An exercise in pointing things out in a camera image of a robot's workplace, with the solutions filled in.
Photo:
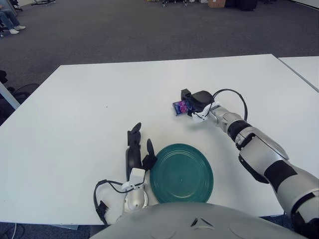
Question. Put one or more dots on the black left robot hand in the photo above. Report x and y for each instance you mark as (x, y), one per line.
(133, 159)

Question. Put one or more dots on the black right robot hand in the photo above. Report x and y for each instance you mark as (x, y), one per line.
(202, 98)

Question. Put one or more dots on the blue purple gum pack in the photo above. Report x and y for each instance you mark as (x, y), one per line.
(180, 107)

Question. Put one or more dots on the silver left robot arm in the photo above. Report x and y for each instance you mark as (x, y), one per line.
(134, 199)

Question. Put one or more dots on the green ridged plate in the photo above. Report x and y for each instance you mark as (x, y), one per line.
(182, 174)

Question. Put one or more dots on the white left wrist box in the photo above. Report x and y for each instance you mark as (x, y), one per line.
(137, 175)

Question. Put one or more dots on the grey robot torso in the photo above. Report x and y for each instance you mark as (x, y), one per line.
(174, 221)

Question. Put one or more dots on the brown cardboard box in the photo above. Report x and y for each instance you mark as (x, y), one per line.
(216, 3)

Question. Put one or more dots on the wheeled metal cart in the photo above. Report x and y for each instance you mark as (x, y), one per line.
(174, 2)

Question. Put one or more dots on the black cabinet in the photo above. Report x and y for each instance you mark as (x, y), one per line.
(248, 4)

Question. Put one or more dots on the white table leg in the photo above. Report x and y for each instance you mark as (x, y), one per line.
(8, 95)

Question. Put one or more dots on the black swivel chair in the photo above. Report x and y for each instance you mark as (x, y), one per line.
(2, 30)

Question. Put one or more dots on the seated person in jeans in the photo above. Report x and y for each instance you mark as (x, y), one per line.
(7, 18)

